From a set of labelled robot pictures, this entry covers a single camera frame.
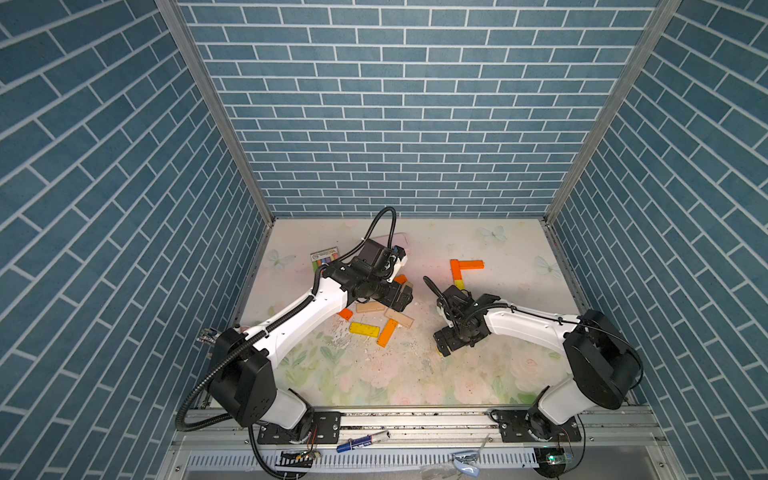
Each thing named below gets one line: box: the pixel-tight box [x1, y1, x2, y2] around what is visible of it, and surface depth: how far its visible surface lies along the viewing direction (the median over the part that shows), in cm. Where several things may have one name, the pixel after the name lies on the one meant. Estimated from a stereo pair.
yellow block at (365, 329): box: [350, 322, 381, 338], surface depth 92 cm
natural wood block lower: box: [384, 308, 414, 329], surface depth 95 cm
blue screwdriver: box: [336, 431, 389, 453], surface depth 72 cm
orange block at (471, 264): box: [458, 260, 485, 270], surface depth 107 cm
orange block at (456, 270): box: [450, 259, 463, 281], surface depth 107 cm
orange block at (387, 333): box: [377, 318, 398, 348], surface depth 91 cm
